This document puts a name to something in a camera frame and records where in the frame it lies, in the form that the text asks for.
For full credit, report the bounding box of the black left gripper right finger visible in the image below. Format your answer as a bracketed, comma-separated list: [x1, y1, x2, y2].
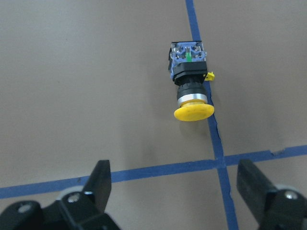
[236, 159, 278, 223]

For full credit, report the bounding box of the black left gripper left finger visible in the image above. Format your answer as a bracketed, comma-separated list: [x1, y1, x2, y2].
[82, 160, 111, 216]

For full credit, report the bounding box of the yellow mushroom push button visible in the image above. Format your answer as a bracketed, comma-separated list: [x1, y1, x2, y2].
[168, 41, 215, 122]

